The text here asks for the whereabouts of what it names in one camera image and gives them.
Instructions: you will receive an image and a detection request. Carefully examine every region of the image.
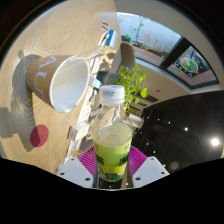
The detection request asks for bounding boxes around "potted green plant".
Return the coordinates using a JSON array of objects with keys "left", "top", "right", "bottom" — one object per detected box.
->
[{"left": 113, "top": 63, "right": 149, "bottom": 111}]

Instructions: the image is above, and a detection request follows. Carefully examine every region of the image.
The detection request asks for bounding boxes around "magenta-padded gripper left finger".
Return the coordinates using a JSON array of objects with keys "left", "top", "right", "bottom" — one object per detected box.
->
[{"left": 56, "top": 145, "right": 100, "bottom": 188}]

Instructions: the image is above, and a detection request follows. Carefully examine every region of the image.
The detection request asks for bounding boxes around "blue tissue packet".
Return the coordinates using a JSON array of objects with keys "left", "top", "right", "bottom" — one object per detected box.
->
[{"left": 88, "top": 77, "right": 103, "bottom": 89}]

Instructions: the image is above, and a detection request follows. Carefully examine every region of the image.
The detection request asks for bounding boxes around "clear bottle green label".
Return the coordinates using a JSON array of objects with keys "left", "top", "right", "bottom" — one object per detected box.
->
[{"left": 91, "top": 84, "right": 134, "bottom": 183}]

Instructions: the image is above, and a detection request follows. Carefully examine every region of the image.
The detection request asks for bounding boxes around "brown paper cup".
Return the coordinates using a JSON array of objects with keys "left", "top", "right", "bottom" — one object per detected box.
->
[{"left": 25, "top": 54, "right": 92, "bottom": 114}]

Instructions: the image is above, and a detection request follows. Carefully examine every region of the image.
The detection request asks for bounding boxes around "framed food poster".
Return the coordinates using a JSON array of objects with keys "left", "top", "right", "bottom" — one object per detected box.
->
[{"left": 166, "top": 44, "right": 220, "bottom": 89}]

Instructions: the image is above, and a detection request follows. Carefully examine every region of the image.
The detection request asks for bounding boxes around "blue white card pack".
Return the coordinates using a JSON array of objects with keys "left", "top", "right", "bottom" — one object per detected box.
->
[{"left": 105, "top": 29, "right": 119, "bottom": 48}]

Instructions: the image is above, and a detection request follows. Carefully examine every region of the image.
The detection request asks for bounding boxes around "flat round red coaster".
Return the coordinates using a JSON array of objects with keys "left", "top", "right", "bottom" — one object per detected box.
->
[{"left": 29, "top": 124, "right": 50, "bottom": 149}]

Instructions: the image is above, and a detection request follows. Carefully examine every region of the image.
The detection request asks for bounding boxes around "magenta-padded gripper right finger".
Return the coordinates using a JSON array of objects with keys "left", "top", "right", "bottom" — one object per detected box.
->
[{"left": 126, "top": 145, "right": 170, "bottom": 189}]

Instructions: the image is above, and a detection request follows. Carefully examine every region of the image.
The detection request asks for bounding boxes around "white printed pamphlet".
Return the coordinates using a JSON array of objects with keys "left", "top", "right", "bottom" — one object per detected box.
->
[{"left": 78, "top": 88, "right": 98, "bottom": 124}]

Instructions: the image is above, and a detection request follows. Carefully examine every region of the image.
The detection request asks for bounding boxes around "group of ceiling lights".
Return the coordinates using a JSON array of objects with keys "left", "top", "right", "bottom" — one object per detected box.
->
[{"left": 146, "top": 113, "right": 223, "bottom": 149}]

